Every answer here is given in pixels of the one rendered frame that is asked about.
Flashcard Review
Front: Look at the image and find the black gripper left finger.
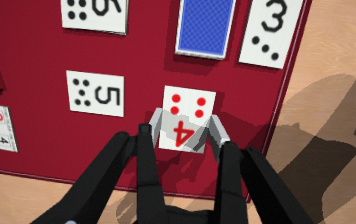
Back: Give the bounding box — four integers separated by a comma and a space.
30, 108, 169, 224

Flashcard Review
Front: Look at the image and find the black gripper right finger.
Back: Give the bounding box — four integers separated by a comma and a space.
207, 114, 315, 224

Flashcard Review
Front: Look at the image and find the blue-backed playing card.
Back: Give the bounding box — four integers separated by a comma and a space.
175, 0, 236, 58

